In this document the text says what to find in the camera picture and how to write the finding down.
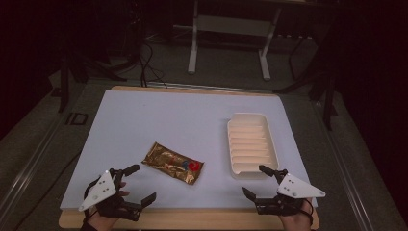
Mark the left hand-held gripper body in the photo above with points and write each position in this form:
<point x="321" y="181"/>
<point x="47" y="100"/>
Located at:
<point x="101" y="191"/>

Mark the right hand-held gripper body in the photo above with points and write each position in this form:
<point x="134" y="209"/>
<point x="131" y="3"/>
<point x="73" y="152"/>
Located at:
<point x="296" y="189"/>

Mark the white ribbed plastic tray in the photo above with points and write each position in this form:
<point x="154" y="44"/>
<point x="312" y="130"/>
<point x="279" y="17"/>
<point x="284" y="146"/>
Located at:
<point x="251" y="144"/>

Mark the gold foil snack packet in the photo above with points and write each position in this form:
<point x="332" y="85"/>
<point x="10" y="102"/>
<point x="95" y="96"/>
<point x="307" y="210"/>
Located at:
<point x="171" y="163"/>

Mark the person's right hand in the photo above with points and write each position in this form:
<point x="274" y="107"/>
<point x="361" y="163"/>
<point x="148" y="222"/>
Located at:
<point x="296" y="222"/>

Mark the person's left hand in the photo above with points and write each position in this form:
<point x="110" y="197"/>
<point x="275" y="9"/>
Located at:
<point x="99" y="224"/>

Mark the wooden table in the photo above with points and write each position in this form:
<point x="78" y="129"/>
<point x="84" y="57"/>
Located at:
<point x="192" y="219"/>

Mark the pale blue table mat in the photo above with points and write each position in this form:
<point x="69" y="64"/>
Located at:
<point x="176" y="122"/>

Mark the black floor plate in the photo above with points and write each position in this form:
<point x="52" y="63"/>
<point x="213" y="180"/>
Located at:
<point x="77" y="118"/>

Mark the black metal stand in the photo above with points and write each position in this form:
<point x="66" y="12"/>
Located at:
<point x="327" y="106"/>
<point x="64" y="86"/>

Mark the grey metal floor rail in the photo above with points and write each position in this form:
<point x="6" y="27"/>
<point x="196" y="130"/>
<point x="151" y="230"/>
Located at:
<point x="29" y="166"/>
<point x="346" y="166"/>

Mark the white metal table frame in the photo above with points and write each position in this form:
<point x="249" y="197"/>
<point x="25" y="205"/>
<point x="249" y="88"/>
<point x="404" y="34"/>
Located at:
<point x="192" y="57"/>

